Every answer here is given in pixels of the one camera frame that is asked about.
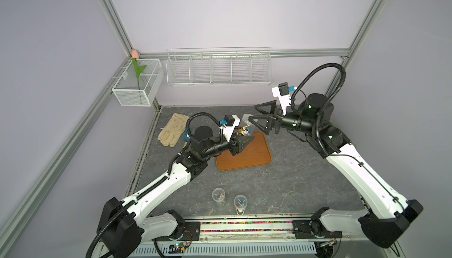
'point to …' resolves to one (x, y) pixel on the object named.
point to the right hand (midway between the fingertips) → (252, 112)
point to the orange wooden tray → (256, 153)
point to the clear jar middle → (240, 202)
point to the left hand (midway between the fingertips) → (250, 134)
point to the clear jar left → (218, 195)
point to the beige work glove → (173, 130)
